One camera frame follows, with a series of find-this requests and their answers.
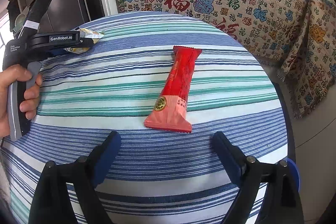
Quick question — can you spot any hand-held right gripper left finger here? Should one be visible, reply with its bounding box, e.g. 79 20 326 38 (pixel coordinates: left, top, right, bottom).
29 131 122 224

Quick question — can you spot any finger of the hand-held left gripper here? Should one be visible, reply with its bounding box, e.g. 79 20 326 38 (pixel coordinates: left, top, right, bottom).
79 38 95 49
49 49 69 57

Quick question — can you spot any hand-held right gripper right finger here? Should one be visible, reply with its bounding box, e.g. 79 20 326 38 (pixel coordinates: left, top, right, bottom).
212 132 305 224

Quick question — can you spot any white yellow wrapper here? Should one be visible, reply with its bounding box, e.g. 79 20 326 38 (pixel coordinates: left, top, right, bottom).
64 28 106 55

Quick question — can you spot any blue plastic basket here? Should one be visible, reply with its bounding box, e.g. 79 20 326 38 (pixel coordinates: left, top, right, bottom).
286 158 301 193

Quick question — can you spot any red pink snack packet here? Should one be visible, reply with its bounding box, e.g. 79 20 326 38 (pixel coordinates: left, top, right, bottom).
144 46 202 133

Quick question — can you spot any person's left hand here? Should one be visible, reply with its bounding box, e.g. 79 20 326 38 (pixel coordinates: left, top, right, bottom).
0 65 43 139

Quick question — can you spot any white round storage rack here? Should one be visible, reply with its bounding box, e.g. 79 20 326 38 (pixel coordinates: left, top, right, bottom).
10 13 28 33

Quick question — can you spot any striped round tablecloth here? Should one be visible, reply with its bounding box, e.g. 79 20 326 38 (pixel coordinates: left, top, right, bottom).
0 11 289 224

